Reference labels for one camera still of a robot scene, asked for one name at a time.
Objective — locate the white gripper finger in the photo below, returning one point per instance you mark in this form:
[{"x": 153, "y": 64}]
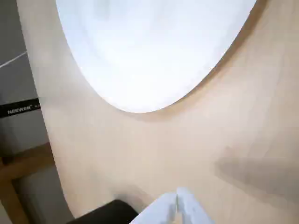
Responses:
[
  {"x": 161, "y": 211},
  {"x": 191, "y": 207}
]

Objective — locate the white paper plate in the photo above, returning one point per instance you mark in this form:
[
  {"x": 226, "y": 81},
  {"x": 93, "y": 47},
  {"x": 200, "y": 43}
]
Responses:
[{"x": 151, "y": 51}]

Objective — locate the black round pot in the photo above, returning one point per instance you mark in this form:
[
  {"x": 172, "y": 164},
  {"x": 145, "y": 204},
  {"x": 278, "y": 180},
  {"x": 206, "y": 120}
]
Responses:
[{"x": 109, "y": 213}]

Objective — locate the wooden frame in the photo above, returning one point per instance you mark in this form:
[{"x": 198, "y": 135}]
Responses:
[{"x": 21, "y": 164}]

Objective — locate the black Neewer stand leg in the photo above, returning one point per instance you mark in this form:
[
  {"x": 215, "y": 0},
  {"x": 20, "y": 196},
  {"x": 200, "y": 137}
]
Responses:
[{"x": 18, "y": 108}]

